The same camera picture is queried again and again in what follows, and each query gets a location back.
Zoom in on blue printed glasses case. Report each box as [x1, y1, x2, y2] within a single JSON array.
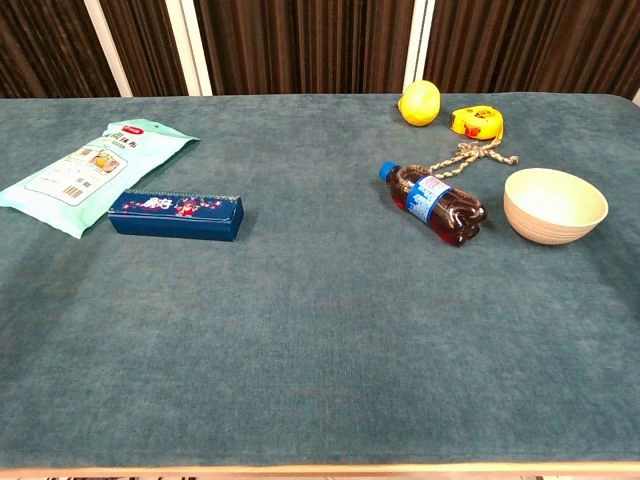
[[107, 188, 245, 243]]

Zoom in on teal table cloth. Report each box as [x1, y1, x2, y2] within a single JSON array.
[[0, 92, 640, 471]]

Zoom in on cola bottle blue label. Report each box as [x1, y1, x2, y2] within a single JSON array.
[[378, 160, 489, 249]]

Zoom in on yellow lemon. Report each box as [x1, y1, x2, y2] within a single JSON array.
[[397, 79, 443, 128]]

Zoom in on yellow tape measure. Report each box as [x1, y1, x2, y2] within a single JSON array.
[[449, 104, 505, 141]]

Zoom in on dark brown curtain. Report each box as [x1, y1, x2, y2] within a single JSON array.
[[0, 0, 640, 99]]

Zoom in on cream bowl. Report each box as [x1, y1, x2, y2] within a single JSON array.
[[502, 167, 610, 246]]

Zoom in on teal wipes packet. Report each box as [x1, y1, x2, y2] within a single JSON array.
[[0, 117, 201, 240]]

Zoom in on beige braided rope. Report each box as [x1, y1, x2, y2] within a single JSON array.
[[428, 135, 520, 181]]

